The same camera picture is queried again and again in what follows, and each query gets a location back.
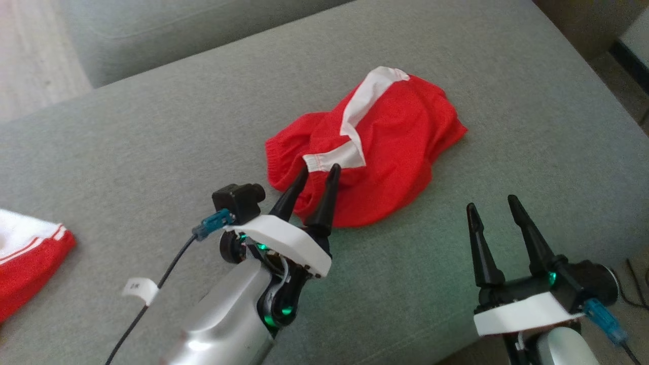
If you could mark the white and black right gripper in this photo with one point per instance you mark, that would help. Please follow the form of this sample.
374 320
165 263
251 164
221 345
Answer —
522 309

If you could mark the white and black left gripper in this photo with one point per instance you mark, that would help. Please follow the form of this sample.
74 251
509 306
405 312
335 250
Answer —
284 238

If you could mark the red shorts with white stripe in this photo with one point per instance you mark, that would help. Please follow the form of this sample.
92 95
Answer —
395 132

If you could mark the red and white basketball jersey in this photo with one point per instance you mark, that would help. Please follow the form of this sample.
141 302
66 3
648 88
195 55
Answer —
30 274

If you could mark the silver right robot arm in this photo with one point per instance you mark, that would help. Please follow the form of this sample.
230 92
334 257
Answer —
552 350

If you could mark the long grey sofa seat cushion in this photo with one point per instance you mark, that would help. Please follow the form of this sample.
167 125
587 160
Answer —
177 35

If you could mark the white table with dark edge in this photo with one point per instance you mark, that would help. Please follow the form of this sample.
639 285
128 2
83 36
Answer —
634 50

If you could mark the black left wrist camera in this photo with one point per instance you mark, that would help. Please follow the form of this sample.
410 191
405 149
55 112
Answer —
238 200

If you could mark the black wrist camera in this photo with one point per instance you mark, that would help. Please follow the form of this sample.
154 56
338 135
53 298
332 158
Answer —
238 200
590 281

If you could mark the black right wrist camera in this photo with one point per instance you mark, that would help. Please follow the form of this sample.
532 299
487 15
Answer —
590 281

